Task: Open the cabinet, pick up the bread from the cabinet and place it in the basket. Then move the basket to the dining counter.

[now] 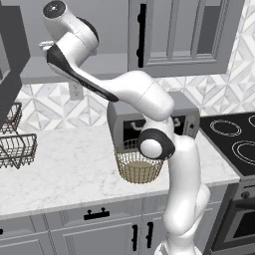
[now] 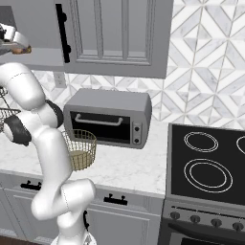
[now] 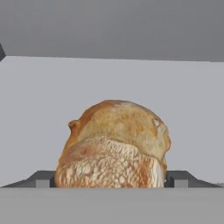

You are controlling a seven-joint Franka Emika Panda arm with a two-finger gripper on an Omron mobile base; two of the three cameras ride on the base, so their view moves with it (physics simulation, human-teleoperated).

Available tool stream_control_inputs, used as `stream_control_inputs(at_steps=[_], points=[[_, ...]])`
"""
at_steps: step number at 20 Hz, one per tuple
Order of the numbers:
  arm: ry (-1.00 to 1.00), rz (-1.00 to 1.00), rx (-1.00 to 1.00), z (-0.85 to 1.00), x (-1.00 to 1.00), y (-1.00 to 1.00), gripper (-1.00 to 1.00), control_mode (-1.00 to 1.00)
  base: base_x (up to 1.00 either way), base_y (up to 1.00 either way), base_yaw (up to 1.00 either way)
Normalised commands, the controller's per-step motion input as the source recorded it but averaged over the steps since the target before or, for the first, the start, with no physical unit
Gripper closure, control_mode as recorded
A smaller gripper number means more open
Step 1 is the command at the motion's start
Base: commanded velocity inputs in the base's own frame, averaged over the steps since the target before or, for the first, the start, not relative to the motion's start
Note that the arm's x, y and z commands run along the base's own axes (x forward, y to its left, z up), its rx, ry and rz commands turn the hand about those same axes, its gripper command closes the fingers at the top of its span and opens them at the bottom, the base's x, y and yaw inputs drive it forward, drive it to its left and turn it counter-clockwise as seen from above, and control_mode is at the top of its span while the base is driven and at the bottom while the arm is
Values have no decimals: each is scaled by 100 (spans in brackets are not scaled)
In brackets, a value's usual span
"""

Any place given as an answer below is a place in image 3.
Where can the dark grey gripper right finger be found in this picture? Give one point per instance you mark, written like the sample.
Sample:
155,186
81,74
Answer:
182,178

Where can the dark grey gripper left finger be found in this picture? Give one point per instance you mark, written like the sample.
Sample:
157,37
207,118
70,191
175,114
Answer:
40,179

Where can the brown crusty bread loaf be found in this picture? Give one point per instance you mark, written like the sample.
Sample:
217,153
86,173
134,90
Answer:
116,145

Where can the grey cabinet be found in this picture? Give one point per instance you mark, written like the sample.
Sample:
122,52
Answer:
110,43

